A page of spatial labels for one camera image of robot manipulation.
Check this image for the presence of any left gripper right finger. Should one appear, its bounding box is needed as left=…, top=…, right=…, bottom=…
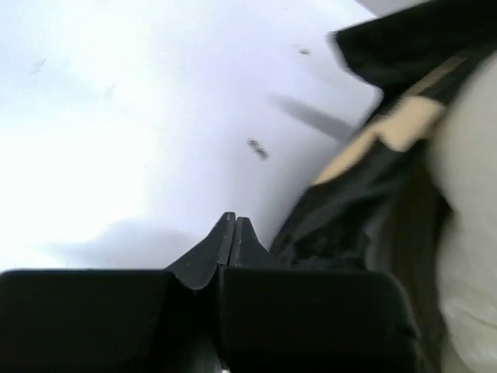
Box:
left=219, top=218, right=419, bottom=372

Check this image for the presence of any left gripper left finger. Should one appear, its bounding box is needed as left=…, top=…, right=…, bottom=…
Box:
left=1, top=212, right=235, bottom=372

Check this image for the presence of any black beige patterned pillowcase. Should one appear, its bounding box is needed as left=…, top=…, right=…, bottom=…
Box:
left=270, top=1, right=496, bottom=372

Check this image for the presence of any white pillow yellow edge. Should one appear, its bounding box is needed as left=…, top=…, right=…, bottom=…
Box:
left=429, top=56, right=496, bottom=373

